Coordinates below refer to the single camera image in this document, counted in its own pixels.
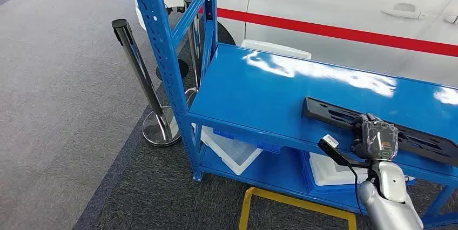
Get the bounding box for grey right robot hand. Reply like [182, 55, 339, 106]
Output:
[349, 113, 399, 161]

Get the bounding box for long black plastic part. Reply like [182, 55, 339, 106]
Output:
[301, 97, 458, 167]

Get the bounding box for blue metal shelf rack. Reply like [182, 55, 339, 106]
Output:
[127, 0, 458, 230]

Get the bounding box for blue plastic crate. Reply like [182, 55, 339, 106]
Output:
[300, 151, 373, 196]

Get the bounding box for blue plastic bin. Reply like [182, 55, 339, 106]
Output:
[213, 128, 284, 155]

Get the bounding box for clear white plastic bin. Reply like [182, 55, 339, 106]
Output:
[193, 124, 264, 176]

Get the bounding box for yellow floor tape outline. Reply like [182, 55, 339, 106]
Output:
[238, 187, 358, 230]

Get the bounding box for black round floor base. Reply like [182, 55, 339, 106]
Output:
[156, 59, 189, 80]

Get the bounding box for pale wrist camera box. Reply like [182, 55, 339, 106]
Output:
[318, 134, 340, 154]

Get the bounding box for chrome stanchion post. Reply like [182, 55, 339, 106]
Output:
[111, 18, 181, 147]
[182, 0, 203, 109]

